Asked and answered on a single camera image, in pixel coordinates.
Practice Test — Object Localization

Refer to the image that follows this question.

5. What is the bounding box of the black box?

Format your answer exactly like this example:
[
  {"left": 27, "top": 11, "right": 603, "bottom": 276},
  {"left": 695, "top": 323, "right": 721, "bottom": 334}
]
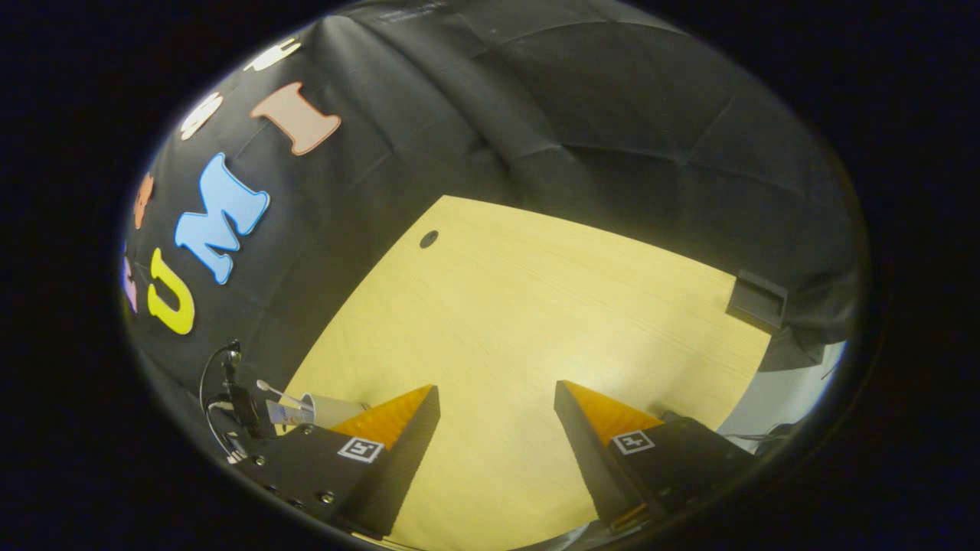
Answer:
[{"left": 726, "top": 269, "right": 788, "bottom": 331}]

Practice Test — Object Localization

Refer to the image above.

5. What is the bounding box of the white cup with wooden handle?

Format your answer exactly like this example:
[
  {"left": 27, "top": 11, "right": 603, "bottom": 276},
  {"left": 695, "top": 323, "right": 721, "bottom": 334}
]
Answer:
[{"left": 300, "top": 393, "right": 370, "bottom": 429}]

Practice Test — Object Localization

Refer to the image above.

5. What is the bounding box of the black cable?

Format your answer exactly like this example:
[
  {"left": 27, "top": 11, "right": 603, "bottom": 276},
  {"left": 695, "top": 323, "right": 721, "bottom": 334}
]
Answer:
[{"left": 199, "top": 344, "right": 240, "bottom": 460}]

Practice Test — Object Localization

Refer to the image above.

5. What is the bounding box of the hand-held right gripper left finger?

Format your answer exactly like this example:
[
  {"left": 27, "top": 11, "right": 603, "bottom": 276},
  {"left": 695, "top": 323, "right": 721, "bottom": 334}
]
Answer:
[{"left": 230, "top": 384, "right": 442, "bottom": 538}]

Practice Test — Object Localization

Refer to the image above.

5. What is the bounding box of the white toothbrush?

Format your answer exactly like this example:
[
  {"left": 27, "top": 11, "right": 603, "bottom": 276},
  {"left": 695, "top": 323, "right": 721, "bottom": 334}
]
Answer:
[{"left": 256, "top": 380, "right": 311, "bottom": 410}]

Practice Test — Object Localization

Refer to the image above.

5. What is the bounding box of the light wooden desktop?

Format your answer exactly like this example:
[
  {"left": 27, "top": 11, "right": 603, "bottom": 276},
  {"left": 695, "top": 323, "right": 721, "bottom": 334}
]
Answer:
[{"left": 279, "top": 195, "right": 773, "bottom": 551}]

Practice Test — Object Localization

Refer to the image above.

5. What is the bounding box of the black backdrop cloth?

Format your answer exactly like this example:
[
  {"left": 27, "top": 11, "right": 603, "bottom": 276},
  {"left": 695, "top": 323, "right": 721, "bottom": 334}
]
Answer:
[{"left": 122, "top": 0, "right": 866, "bottom": 399}]

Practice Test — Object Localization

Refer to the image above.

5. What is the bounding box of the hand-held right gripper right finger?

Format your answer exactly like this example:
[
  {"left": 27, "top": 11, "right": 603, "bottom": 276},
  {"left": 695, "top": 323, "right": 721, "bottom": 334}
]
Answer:
[{"left": 554, "top": 380, "right": 759, "bottom": 534}]

